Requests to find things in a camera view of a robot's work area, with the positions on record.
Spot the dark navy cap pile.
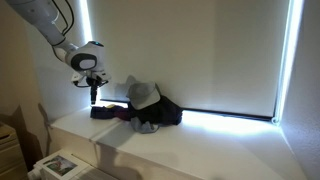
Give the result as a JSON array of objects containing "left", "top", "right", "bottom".
[{"left": 127, "top": 94, "right": 184, "bottom": 127}]

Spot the grey crumpled cap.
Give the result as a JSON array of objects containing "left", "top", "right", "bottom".
[{"left": 129, "top": 116, "right": 161, "bottom": 135}]

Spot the maroon cap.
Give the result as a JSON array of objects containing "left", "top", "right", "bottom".
[{"left": 115, "top": 109, "right": 132, "bottom": 122}]

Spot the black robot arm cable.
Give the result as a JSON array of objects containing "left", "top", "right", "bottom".
[{"left": 49, "top": 0, "right": 76, "bottom": 36}]

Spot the black cap with yellow logo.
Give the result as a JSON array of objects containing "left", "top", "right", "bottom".
[{"left": 89, "top": 104, "right": 131, "bottom": 122}]

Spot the white roller blind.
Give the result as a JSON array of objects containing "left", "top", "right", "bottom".
[{"left": 87, "top": 0, "right": 292, "bottom": 122}]

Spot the white box with picture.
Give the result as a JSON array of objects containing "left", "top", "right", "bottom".
[{"left": 32, "top": 149, "right": 90, "bottom": 180}]

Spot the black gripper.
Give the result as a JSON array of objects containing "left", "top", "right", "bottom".
[{"left": 85, "top": 75, "right": 102, "bottom": 106}]

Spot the light grey cap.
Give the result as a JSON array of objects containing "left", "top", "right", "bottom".
[{"left": 125, "top": 75, "right": 162, "bottom": 111}]

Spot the tan drawer cabinet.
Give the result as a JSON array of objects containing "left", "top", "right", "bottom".
[{"left": 0, "top": 121, "right": 29, "bottom": 180}]

